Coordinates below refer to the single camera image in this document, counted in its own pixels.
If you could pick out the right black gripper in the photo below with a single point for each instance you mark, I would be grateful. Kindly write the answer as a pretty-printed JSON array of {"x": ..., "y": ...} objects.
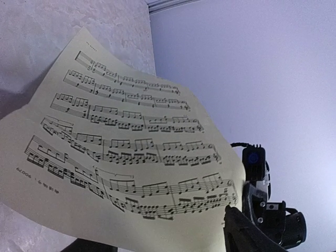
[{"x": 270, "y": 218}]

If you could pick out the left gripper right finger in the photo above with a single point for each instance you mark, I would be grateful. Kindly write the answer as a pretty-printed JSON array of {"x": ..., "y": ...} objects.
[{"x": 241, "y": 235}]

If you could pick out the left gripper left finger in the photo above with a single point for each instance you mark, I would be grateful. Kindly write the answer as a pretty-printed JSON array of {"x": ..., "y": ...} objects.
[{"x": 83, "y": 245}]

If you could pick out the yellowed sheet music page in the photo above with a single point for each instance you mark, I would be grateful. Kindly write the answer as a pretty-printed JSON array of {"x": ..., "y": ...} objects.
[{"x": 106, "y": 153}]

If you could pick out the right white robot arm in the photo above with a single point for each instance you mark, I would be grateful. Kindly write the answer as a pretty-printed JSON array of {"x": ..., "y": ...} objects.
[{"x": 295, "y": 229}]

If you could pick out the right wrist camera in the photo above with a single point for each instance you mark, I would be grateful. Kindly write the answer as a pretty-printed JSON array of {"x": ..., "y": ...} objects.
[{"x": 256, "y": 168}]

